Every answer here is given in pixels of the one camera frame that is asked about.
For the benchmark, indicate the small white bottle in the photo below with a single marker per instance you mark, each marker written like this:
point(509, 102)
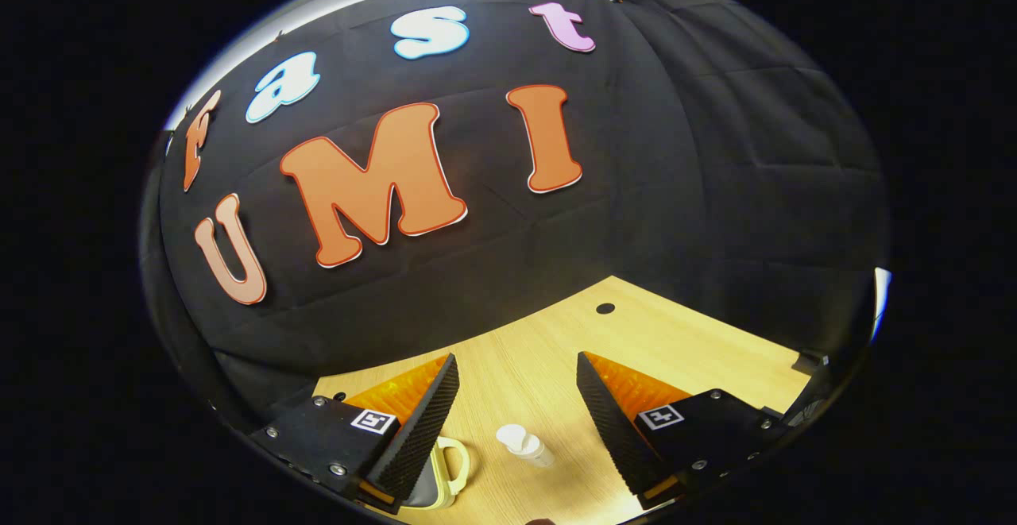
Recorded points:
point(512, 436)

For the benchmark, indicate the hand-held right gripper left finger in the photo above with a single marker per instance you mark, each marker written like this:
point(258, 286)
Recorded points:
point(425, 430)

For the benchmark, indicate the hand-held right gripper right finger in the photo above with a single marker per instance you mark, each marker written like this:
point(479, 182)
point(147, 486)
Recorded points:
point(616, 430)

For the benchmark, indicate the cream suitcase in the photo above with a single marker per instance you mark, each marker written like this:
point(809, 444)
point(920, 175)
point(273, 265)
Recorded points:
point(464, 465)

